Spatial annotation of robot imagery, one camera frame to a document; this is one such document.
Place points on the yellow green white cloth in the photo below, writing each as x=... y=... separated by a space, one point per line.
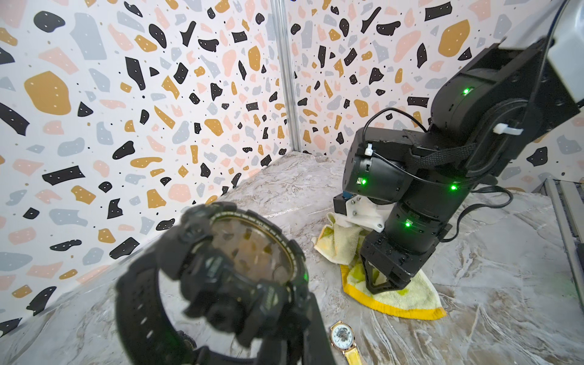
x=339 y=242

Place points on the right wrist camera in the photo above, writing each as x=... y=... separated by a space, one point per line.
x=360 y=211

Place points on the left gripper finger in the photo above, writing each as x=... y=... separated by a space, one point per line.
x=315 y=337

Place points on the black digital watch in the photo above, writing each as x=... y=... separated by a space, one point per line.
x=237 y=271

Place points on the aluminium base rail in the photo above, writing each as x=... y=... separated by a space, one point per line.
x=567 y=200

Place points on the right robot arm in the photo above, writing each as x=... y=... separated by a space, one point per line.
x=481 y=119

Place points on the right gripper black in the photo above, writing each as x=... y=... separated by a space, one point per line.
x=390 y=262

